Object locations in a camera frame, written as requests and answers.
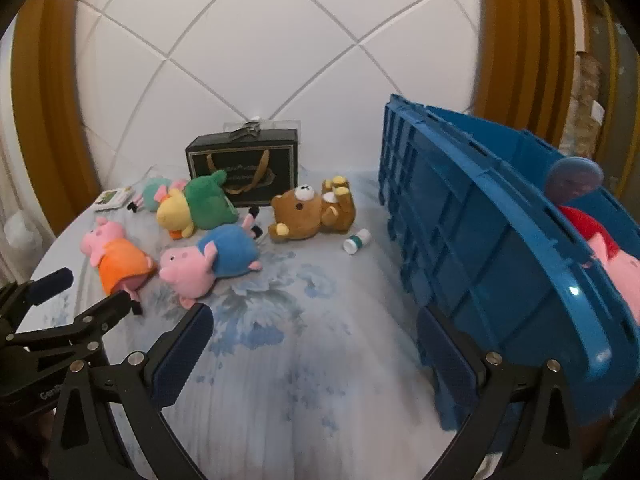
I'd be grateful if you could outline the blue plastic crate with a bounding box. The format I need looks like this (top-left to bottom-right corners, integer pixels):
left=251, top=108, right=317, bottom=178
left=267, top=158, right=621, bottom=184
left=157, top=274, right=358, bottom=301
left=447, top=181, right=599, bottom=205
left=382, top=93, right=640, bottom=423

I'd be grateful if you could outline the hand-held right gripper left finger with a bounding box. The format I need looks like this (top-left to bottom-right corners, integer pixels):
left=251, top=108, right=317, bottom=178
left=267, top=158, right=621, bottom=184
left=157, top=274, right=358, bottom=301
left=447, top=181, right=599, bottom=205
left=47, top=304, right=215, bottom=480

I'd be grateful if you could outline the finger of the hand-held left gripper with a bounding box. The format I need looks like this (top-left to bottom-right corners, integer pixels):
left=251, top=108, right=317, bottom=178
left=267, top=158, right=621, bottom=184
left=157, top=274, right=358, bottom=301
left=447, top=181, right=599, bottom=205
left=10, top=290, right=133, bottom=356
left=0, top=267, right=75, bottom=331

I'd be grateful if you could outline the white bottle green cap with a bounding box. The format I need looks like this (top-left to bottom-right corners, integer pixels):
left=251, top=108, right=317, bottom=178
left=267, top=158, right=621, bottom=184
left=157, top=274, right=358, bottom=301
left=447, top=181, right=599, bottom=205
left=343, top=229, right=372, bottom=255

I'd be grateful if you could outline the wooden headboard post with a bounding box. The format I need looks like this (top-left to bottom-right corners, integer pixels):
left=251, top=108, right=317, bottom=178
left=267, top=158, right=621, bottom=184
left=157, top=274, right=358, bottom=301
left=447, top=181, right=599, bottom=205
left=472, top=0, right=581, bottom=151
left=10, top=0, right=101, bottom=236

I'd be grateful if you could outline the pig plush toy red dress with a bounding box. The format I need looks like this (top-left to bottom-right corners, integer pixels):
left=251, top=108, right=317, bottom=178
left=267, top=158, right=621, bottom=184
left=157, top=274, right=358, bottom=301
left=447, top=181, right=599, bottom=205
left=557, top=205, right=640, bottom=323

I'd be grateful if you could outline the beige patterned fabric roll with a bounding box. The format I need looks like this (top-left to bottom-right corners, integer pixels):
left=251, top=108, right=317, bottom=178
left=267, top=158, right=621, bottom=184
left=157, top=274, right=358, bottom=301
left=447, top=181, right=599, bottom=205
left=575, top=50, right=607, bottom=128

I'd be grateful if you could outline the brown bear plush toy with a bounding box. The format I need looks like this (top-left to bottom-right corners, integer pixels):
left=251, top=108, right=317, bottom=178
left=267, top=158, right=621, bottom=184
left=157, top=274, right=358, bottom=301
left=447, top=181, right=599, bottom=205
left=268, top=176, right=357, bottom=243

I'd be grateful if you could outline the round blue grey object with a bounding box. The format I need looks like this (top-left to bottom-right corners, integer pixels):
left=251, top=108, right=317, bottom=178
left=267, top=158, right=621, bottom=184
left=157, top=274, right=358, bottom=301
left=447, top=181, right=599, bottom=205
left=544, top=157, right=606, bottom=201

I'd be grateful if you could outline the pig plush toy orange dress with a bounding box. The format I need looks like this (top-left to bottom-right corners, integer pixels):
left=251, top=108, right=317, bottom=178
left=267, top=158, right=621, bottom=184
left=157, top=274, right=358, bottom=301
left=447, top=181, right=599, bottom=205
left=81, top=217, right=157, bottom=316

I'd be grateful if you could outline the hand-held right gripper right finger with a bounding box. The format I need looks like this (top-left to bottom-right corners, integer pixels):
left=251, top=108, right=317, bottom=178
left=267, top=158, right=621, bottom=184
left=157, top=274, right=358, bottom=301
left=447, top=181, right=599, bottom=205
left=416, top=306, right=587, bottom=480

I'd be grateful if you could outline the black gift box gold handle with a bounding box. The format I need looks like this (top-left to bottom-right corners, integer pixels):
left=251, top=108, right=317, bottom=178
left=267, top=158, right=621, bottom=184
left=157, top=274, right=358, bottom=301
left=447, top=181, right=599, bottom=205
left=185, top=129, right=299, bottom=208

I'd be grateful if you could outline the green and yellow plush toy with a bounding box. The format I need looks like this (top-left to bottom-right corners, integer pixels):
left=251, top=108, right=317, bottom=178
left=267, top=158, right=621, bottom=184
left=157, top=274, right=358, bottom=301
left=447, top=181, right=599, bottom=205
left=156, top=170, right=240, bottom=239

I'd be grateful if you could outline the white padded headboard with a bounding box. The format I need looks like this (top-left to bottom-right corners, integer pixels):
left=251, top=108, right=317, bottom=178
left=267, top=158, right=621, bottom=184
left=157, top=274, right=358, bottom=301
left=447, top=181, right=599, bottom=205
left=75, top=0, right=483, bottom=186

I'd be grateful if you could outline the pig plush toy blue dress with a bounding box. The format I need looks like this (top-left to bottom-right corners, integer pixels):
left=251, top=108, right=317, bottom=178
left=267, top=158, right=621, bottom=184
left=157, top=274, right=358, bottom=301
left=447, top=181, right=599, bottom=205
left=159, top=215, right=266, bottom=309

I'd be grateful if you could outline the teal and pink plush toy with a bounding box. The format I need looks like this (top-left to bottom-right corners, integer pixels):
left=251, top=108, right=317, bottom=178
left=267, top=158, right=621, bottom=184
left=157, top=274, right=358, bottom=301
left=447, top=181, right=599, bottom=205
left=127, top=177, right=188, bottom=213

